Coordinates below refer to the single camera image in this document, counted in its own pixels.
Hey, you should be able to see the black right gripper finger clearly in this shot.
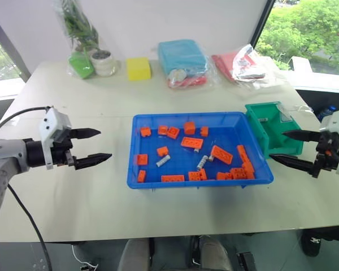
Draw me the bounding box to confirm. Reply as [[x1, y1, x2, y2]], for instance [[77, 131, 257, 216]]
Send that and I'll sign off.
[[282, 130, 323, 142], [269, 154, 316, 177]]

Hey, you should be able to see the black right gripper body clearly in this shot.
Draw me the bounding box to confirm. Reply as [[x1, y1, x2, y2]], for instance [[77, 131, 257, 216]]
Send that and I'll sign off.
[[311, 132, 339, 179]]

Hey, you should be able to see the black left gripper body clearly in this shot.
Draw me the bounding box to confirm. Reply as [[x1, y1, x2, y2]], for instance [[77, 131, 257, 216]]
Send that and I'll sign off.
[[50, 128, 76, 170]]

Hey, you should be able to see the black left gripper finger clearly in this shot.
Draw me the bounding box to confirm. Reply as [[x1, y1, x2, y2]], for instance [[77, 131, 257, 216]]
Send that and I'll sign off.
[[74, 152, 113, 171], [71, 128, 102, 140]]

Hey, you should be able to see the green plastic bin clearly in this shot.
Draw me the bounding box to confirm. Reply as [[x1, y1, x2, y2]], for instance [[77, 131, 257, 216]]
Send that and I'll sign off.
[[244, 101, 305, 160]]

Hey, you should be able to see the teal box in bag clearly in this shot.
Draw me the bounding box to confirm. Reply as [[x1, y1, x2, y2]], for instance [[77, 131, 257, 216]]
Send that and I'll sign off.
[[157, 39, 209, 77]]

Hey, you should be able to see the grey brick left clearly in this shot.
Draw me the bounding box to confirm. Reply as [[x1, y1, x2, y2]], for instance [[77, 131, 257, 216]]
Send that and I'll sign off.
[[155, 155, 171, 168]]

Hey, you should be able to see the grey brick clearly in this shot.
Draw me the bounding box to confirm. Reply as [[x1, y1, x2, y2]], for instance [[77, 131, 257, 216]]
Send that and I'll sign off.
[[155, 155, 171, 168], [195, 155, 210, 171]]

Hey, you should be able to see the white plant pot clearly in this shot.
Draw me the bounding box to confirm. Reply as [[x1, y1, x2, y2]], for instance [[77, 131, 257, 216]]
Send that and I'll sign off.
[[90, 50, 114, 77]]

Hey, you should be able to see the long flat orange block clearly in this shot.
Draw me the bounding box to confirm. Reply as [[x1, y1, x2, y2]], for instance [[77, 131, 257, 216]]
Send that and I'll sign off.
[[210, 145, 234, 165], [180, 136, 204, 149]]

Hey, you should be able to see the black rounded shape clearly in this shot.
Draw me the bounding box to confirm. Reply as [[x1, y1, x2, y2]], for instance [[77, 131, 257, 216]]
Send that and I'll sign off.
[[300, 228, 329, 258]]

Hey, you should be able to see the long orange building block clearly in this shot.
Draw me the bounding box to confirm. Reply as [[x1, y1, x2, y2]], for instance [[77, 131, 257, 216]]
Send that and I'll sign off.
[[160, 174, 185, 183]]

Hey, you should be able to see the yellow sponge block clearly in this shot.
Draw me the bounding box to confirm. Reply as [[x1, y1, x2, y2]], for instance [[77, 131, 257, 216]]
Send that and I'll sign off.
[[125, 56, 153, 82]]

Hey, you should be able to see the blue plastic tray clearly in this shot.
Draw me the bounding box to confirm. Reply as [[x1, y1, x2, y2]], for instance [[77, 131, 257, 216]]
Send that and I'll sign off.
[[126, 111, 275, 191]]

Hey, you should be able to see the white plastic bag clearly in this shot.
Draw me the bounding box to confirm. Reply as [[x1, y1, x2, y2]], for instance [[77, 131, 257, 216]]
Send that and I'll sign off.
[[232, 43, 268, 82]]

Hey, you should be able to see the grey brick right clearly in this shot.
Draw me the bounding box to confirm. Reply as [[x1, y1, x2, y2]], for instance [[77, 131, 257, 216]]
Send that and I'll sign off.
[[195, 155, 210, 171]]

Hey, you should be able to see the tall orange building block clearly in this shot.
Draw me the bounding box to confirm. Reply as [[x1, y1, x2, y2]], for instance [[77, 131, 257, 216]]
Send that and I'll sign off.
[[183, 121, 197, 135]]

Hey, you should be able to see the red folded cloth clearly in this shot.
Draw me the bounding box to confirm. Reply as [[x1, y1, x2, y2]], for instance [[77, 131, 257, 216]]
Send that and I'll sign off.
[[211, 53, 238, 83]]

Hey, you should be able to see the green plant in plastic bag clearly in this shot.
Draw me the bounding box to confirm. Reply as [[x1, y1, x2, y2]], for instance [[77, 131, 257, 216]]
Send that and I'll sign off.
[[54, 0, 100, 56]]

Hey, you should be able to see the black floor object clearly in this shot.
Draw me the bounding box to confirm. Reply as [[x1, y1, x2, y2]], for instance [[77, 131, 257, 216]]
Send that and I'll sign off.
[[236, 251, 257, 271]]

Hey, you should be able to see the red cloth in bag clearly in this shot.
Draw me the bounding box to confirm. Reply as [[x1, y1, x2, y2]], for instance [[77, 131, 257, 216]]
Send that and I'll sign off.
[[166, 73, 209, 90]]

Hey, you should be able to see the grey rounded shape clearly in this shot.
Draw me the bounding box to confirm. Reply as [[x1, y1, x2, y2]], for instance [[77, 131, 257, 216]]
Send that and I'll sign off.
[[198, 235, 233, 271]]

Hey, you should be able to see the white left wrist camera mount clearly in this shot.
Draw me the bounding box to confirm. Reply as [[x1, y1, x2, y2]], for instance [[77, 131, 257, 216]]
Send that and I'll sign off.
[[38, 106, 73, 171]]

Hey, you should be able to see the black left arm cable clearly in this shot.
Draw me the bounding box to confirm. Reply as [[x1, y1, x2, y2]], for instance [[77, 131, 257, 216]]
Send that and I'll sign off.
[[0, 106, 51, 137]]

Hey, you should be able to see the black hanging cable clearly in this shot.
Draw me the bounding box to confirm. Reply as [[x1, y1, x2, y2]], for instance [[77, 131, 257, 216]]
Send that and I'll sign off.
[[6, 182, 54, 271]]

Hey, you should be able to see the thin white floor cable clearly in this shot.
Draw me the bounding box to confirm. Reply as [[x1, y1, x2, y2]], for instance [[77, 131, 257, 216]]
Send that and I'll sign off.
[[71, 243, 99, 269]]

